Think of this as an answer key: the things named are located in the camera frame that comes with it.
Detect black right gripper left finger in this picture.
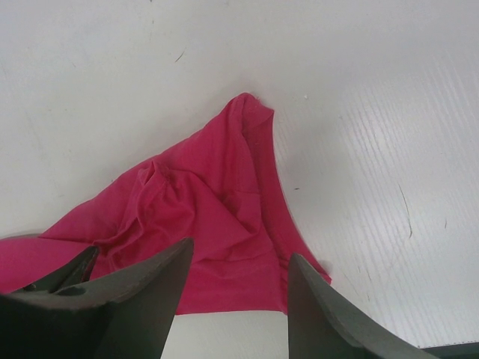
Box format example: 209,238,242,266
1,238,194,358

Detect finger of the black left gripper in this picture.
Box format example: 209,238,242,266
14,246,100,294

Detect pink t shirt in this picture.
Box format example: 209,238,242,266
1,93,317,314

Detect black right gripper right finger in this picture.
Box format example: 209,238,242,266
287,254,434,358

